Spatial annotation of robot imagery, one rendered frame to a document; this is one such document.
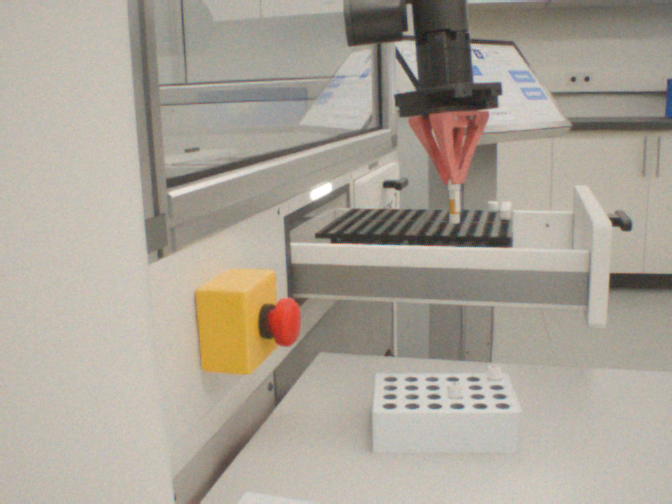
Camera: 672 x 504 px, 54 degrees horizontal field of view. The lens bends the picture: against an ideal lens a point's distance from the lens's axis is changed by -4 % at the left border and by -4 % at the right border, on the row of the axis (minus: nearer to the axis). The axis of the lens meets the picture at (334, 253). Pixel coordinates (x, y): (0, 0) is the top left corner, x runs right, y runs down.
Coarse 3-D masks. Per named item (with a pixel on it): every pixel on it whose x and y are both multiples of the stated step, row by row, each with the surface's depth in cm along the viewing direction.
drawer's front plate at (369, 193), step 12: (384, 168) 120; (396, 168) 128; (360, 180) 104; (372, 180) 108; (384, 180) 117; (360, 192) 104; (372, 192) 109; (384, 192) 118; (396, 192) 128; (360, 204) 104; (372, 204) 109; (384, 204) 118
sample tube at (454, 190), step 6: (450, 180) 72; (450, 186) 72; (456, 186) 72; (450, 192) 72; (456, 192) 72; (450, 198) 72; (456, 198) 72; (450, 204) 72; (456, 204) 72; (450, 210) 73; (456, 210) 72; (450, 216) 73; (456, 216) 72; (450, 222) 73; (456, 222) 73
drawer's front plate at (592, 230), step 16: (576, 192) 88; (576, 208) 88; (592, 208) 74; (576, 224) 87; (592, 224) 67; (608, 224) 66; (576, 240) 86; (592, 240) 67; (608, 240) 66; (592, 256) 67; (608, 256) 66; (592, 272) 67; (608, 272) 67; (592, 288) 67; (608, 288) 67; (592, 304) 68; (592, 320) 68
